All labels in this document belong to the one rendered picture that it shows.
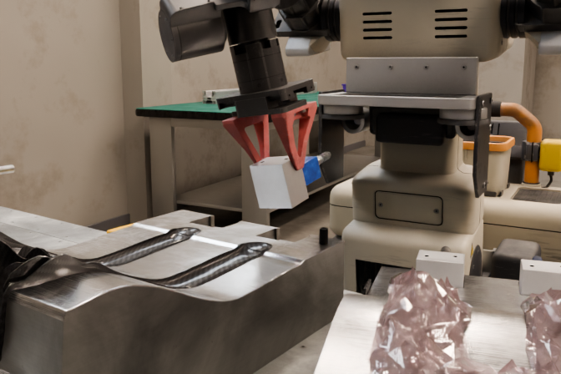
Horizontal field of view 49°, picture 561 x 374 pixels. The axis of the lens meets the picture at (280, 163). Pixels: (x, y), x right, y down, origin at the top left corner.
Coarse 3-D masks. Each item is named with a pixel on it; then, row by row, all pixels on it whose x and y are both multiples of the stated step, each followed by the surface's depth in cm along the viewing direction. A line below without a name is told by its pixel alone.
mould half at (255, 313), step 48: (96, 240) 73; (192, 240) 72; (240, 240) 71; (336, 240) 71; (48, 288) 44; (96, 288) 43; (144, 288) 46; (192, 288) 57; (240, 288) 58; (288, 288) 62; (336, 288) 70; (48, 336) 41; (96, 336) 42; (144, 336) 46; (192, 336) 51; (240, 336) 56; (288, 336) 63
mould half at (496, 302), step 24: (384, 288) 65; (480, 288) 65; (504, 288) 65; (336, 312) 49; (360, 312) 49; (480, 312) 49; (504, 312) 49; (336, 336) 46; (360, 336) 46; (480, 336) 45; (504, 336) 45; (336, 360) 44; (360, 360) 44; (480, 360) 43; (504, 360) 43; (528, 360) 43
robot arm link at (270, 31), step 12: (228, 12) 68; (240, 12) 67; (264, 12) 68; (228, 24) 68; (240, 24) 67; (252, 24) 67; (264, 24) 68; (228, 36) 69; (240, 36) 68; (252, 36) 68; (264, 36) 68
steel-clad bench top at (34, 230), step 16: (0, 208) 125; (0, 224) 112; (16, 224) 112; (32, 224) 112; (48, 224) 112; (64, 224) 112; (32, 240) 102; (48, 240) 102; (64, 240) 102; (80, 240) 102; (320, 336) 66; (288, 352) 63; (304, 352) 63; (320, 352) 63; (272, 368) 59; (288, 368) 59; (304, 368) 59
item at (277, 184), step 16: (272, 160) 73; (288, 160) 71; (320, 160) 79; (256, 176) 72; (272, 176) 71; (288, 176) 70; (304, 176) 73; (320, 176) 76; (256, 192) 73; (272, 192) 72; (288, 192) 70; (304, 192) 73; (272, 208) 73; (288, 208) 71
